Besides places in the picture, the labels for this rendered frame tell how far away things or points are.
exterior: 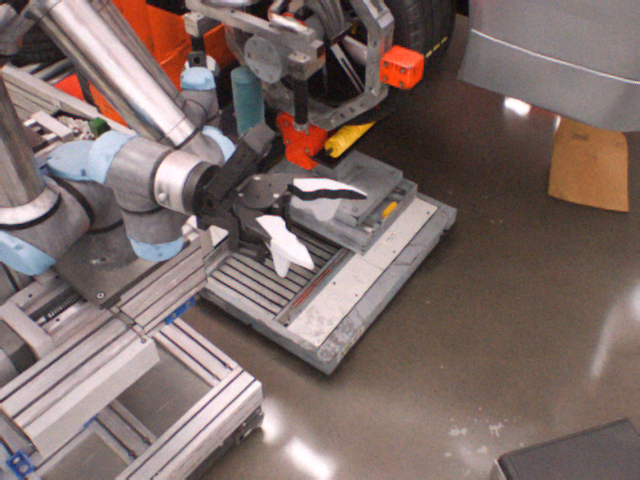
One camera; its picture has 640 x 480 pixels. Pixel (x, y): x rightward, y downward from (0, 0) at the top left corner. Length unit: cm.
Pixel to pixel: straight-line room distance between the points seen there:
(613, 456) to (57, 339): 123
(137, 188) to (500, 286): 171
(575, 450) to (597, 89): 86
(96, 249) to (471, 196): 172
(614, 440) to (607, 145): 164
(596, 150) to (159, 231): 237
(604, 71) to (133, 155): 122
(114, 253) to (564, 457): 109
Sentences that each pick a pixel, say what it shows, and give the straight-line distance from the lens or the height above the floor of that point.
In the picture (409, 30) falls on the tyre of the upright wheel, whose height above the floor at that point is 93.
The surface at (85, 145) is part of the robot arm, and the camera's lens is 126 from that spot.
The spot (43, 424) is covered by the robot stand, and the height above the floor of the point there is 73.
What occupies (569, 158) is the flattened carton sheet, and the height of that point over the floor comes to 1.
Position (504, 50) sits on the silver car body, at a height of 88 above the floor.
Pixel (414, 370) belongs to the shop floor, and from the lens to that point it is 212.
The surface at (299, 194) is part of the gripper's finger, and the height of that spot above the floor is 123.
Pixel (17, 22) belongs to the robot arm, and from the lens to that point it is 161.
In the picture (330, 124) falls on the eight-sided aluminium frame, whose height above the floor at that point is 61.
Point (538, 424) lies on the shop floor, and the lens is 211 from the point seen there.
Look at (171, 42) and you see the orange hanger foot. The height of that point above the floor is 71.
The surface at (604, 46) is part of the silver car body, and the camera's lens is 174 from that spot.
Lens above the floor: 178
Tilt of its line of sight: 46 degrees down
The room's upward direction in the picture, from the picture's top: straight up
